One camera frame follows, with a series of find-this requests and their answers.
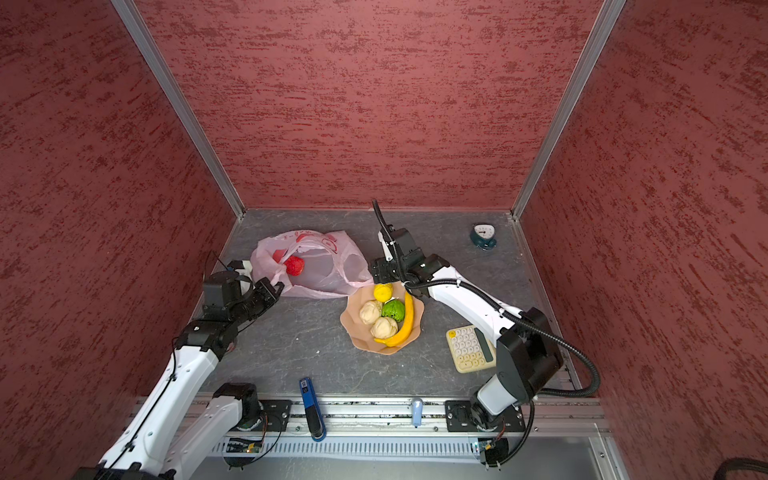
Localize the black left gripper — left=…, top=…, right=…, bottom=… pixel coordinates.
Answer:
left=230, top=277, right=285, bottom=325

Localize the red fake apple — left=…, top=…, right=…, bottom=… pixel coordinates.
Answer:
left=284, top=255, right=305, bottom=277

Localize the green fake fruit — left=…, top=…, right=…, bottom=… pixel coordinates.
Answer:
left=381, top=298, right=406, bottom=323

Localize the pink translucent plastic bag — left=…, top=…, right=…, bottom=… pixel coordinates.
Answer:
left=250, top=230, right=373, bottom=300

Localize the beige fake ginger root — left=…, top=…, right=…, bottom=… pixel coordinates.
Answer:
left=370, top=317, right=399, bottom=340
left=358, top=300, right=383, bottom=326

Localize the yellow fake banana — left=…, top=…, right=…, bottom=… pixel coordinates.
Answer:
left=374, top=292, right=415, bottom=347

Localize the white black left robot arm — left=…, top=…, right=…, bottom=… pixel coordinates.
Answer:
left=74, top=264, right=284, bottom=479

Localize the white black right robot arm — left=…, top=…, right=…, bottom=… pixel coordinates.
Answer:
left=369, top=224, right=564, bottom=430

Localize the pink faceted scalloped bowl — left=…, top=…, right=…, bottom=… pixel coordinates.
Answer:
left=340, top=286, right=425, bottom=355

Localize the teal twin-bell alarm clock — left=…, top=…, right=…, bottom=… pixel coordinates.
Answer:
left=470, top=224, right=497, bottom=250

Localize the blue black utility knife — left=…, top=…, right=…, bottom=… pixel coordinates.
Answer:
left=299, top=377, right=327, bottom=442

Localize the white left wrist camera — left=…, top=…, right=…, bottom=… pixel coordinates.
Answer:
left=227, top=260, right=252, bottom=296

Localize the light blue rail knob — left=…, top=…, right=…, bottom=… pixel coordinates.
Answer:
left=410, top=397, right=424, bottom=428

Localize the black corrugated cable conduit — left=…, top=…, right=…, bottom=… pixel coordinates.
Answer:
left=370, top=199, right=602, bottom=398

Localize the aluminium left corner post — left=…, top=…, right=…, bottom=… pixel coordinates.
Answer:
left=111, top=0, right=247, bottom=221

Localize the aluminium corner post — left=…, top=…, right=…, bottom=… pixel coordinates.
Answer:
left=111, top=0, right=247, bottom=221
left=511, top=0, right=626, bottom=222

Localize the aluminium front rail base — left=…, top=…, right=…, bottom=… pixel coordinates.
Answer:
left=122, top=392, right=610, bottom=463

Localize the aluminium right corner post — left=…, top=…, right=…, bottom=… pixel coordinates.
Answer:
left=511, top=0, right=626, bottom=222

